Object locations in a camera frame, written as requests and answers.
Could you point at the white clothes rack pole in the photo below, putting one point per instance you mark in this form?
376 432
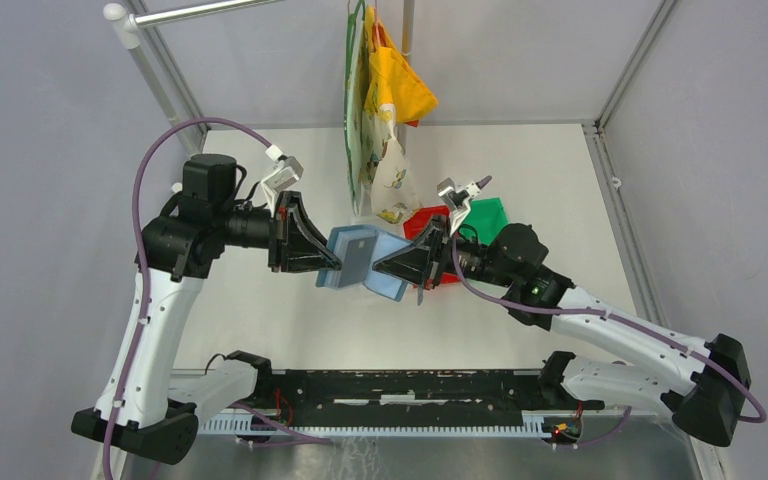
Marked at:
137 30

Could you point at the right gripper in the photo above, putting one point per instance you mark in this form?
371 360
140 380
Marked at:
420 260

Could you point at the hanging patterned cloth bag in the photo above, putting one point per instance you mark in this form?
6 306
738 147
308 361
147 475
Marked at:
378 171

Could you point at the black card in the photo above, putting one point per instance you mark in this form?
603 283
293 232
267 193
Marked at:
356 257

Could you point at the blue card holder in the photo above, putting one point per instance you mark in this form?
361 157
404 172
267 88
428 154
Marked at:
386 243

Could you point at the red bin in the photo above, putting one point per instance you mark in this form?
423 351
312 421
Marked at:
432 220

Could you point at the yellow cloth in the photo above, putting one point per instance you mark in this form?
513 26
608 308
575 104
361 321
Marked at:
392 89

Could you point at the green bin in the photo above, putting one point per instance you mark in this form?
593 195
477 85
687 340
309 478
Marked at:
485 221

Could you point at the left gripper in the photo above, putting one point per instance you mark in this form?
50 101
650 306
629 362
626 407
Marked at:
303 248

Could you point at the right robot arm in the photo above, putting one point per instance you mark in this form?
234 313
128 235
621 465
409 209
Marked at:
701 385

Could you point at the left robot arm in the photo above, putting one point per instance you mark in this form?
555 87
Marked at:
138 411

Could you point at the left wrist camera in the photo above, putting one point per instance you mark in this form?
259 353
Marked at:
287 172

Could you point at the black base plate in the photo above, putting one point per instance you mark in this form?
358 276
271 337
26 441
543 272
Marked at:
409 398

